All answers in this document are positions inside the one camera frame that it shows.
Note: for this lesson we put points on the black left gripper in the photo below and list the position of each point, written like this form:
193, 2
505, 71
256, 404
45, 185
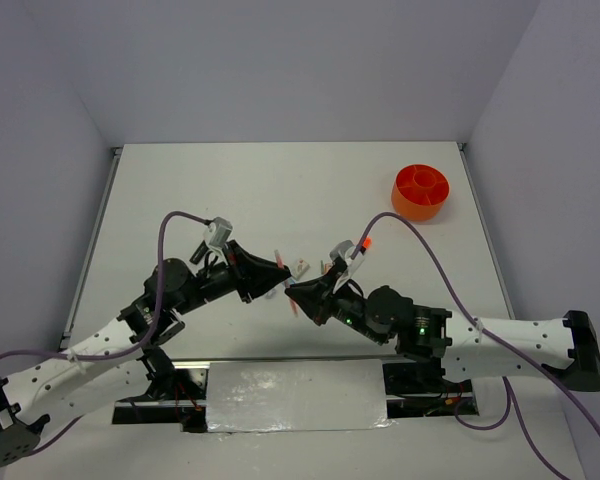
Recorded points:
259, 274

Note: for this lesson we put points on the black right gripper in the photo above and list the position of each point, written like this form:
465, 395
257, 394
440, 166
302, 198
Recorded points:
316, 296

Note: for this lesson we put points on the orange slim highlighter pen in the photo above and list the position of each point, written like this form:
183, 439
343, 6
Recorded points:
286, 282

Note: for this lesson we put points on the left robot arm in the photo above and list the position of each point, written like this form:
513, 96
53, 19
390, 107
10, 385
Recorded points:
124, 358

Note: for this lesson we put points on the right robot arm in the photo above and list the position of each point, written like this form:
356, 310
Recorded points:
454, 348

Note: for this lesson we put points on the white staples box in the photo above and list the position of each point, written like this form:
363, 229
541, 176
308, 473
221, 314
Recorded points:
299, 268

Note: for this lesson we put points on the pink and black highlighter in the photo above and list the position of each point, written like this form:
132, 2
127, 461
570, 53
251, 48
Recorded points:
200, 254

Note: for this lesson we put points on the orange and black highlighter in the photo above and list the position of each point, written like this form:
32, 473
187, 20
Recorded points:
366, 245

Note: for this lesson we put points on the orange round organizer container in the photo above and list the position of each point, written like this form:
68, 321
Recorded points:
419, 192

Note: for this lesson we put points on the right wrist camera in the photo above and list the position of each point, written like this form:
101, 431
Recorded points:
346, 258

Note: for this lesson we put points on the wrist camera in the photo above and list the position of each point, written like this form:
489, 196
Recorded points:
346, 258
217, 233

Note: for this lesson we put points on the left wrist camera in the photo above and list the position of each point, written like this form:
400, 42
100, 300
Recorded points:
217, 233

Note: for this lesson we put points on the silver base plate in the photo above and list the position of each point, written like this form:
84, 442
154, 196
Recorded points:
297, 396

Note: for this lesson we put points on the aluminium table edge rail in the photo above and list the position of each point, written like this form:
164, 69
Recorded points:
116, 153

